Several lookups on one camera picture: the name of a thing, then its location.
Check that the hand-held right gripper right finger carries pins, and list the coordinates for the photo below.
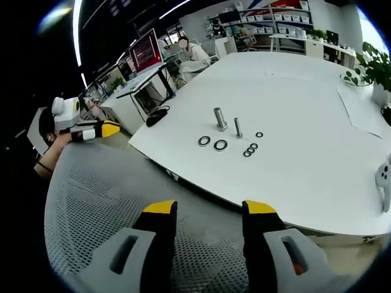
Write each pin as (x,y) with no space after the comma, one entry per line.
(262,253)

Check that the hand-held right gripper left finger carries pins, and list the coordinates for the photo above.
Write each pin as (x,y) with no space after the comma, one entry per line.
(143,262)

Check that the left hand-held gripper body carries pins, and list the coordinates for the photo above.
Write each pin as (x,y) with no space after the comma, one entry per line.
(65,114)

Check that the large metal washer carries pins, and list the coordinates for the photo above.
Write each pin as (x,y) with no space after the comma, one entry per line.
(199,141)
(215,146)

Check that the small black washer cluster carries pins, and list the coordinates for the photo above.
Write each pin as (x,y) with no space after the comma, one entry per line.
(244,153)

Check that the small metal washer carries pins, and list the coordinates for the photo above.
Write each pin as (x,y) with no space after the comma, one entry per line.
(257,134)
(252,146)
(248,149)

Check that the large threaded stud bolt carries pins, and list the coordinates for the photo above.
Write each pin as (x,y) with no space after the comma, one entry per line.
(219,119)

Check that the small threaded stud bolt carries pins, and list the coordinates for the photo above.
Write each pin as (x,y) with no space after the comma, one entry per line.
(237,128)

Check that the person's head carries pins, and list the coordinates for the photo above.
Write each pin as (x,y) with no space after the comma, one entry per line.
(46,122)

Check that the small green desk plant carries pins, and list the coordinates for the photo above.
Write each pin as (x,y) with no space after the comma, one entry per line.
(117,84)

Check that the black computer mouse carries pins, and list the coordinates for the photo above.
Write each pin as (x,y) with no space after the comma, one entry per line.
(154,117)

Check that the grey mesh office chair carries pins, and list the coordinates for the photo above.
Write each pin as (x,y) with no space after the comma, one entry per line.
(100,195)

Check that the white standing desk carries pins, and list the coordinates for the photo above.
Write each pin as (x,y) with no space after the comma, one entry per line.
(143,81)

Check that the ceiling light strip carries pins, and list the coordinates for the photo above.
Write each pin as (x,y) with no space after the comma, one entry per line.
(77,30)

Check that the large red-screen monitor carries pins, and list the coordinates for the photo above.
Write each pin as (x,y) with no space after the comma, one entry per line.
(147,50)

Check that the white handheld controller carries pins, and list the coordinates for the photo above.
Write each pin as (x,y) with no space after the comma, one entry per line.
(385,180)

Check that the shelf with white bins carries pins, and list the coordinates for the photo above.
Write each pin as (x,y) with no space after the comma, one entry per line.
(275,21)

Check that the white side table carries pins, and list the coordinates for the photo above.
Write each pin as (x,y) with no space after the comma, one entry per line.
(287,38)

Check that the white low cabinet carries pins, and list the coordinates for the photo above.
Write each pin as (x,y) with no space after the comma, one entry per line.
(333,52)

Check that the green potted plant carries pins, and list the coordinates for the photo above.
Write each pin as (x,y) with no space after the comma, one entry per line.
(377,68)

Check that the green plants on cabinet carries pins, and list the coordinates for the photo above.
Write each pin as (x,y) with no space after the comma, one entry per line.
(316,34)

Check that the black monitor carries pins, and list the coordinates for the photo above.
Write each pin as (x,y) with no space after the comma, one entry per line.
(332,37)

